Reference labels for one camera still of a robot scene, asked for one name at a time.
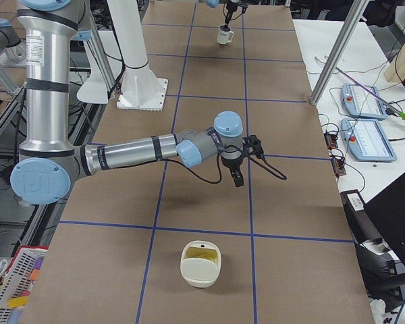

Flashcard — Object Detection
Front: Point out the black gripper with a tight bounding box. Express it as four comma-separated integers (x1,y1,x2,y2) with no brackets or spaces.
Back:
221,151,244,188

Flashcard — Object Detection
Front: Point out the aluminium frame post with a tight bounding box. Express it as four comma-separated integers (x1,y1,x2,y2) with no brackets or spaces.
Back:
310,0,369,106

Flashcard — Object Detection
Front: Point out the white chair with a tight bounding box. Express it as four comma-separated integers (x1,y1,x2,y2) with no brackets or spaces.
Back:
77,30,122,104

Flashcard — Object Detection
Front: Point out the white plastic basket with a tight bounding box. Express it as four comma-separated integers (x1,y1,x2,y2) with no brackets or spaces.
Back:
0,246,48,323

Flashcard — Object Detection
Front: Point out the white mug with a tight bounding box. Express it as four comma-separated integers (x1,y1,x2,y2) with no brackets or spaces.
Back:
217,25,234,45

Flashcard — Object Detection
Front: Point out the near blue teach pendant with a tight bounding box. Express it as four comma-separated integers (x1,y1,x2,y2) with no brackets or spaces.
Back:
341,118,397,162

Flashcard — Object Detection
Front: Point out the far blue teach pendant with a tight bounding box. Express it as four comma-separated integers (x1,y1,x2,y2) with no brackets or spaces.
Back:
342,83,387,120

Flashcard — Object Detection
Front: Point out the black office chair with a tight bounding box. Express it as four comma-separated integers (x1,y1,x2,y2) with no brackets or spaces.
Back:
340,190,405,303

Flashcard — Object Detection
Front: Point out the metal reacher grabber tool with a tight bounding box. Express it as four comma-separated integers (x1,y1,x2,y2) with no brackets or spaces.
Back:
335,67,405,121

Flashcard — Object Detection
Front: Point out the blue teach pendant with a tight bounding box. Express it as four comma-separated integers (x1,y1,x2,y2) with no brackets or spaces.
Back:
342,83,387,120
341,118,397,162

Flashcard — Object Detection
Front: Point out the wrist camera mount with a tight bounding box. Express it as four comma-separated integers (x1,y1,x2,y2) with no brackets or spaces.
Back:
244,135,265,160

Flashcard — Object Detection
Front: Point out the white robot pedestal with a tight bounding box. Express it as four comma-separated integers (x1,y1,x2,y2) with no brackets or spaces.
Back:
107,0,168,111

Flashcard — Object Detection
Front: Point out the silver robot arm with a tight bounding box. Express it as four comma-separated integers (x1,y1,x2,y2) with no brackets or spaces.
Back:
10,1,244,205
205,0,239,31

